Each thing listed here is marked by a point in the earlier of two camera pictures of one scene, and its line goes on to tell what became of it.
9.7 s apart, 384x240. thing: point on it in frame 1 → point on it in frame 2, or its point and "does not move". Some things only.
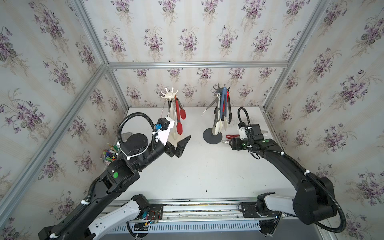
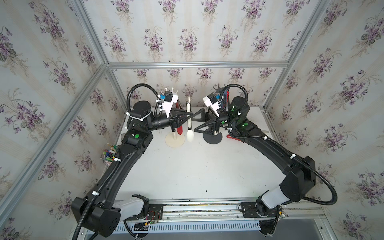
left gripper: (171, 150) → (174, 121)
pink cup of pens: (110, 155) does not move
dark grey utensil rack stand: (208, 136) does not move
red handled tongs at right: (229, 136) does not move
